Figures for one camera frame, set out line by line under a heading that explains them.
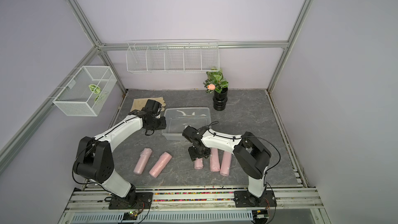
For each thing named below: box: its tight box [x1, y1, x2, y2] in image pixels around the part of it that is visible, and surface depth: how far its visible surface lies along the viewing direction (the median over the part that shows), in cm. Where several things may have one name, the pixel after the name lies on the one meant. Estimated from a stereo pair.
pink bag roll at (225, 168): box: [219, 150, 232, 177], surface depth 84 cm
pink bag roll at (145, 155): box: [133, 147, 153, 175], surface depth 86 cm
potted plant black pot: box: [203, 68, 230, 112], surface depth 93 cm
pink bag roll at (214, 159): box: [209, 147, 221, 172], surface depth 83 cm
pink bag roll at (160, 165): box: [148, 151, 173, 178], surface depth 84 cm
